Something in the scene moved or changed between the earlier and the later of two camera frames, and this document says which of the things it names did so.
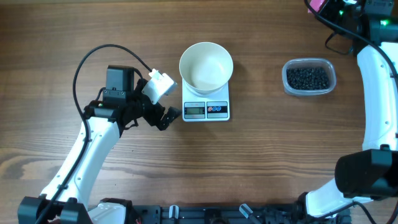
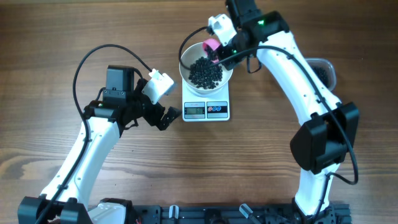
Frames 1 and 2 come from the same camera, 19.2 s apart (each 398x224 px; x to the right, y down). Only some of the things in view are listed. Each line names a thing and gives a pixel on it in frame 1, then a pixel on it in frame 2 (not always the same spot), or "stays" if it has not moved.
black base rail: x=142 y=214 stays
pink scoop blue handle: x=316 y=5 → x=209 y=45
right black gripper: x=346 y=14 → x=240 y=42
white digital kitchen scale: x=210 y=107 stays
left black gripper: x=153 y=119 stays
